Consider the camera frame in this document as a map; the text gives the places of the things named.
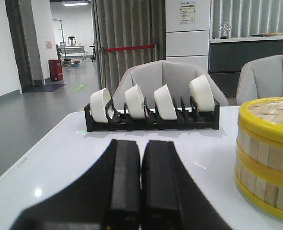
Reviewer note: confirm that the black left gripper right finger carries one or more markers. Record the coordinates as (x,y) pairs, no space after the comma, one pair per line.
(171,200)

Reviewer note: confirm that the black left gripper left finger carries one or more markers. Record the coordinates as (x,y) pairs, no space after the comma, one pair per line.
(105,197)

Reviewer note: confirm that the bamboo steamer lid yellow rim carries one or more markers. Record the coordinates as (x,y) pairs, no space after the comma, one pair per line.
(263,119)

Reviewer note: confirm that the bamboo steamer top tier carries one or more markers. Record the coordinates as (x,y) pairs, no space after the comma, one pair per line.
(261,156)

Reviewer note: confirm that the bamboo steamer tier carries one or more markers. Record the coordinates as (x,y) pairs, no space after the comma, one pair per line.
(262,185)
(261,156)

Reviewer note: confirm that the black dish rack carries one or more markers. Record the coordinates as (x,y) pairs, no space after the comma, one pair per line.
(186,119)

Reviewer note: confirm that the white bowl leftmost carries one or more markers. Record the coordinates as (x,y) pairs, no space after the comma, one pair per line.
(98,101)

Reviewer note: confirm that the white bowl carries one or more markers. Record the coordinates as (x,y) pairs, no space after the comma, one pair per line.
(202,94)
(98,101)
(164,103)
(134,101)

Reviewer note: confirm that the bamboo steamer bottom tier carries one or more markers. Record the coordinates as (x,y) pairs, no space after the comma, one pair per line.
(262,185)

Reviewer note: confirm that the white bowl rightmost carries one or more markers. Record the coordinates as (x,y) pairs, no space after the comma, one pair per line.
(202,94)

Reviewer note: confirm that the grey chair left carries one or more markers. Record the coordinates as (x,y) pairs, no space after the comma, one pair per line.
(153,75)

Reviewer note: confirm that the grey chair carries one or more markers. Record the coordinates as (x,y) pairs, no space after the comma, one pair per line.
(261,78)
(153,75)

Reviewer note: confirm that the dark counter cabinet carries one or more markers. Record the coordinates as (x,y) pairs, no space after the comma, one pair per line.
(227,57)

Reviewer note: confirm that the red barrier belt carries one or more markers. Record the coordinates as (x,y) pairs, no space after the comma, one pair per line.
(116,49)

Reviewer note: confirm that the grey chair right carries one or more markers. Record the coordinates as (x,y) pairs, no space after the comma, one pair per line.
(261,78)

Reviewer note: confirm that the wall poster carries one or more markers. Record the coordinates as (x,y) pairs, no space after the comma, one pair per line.
(187,12)

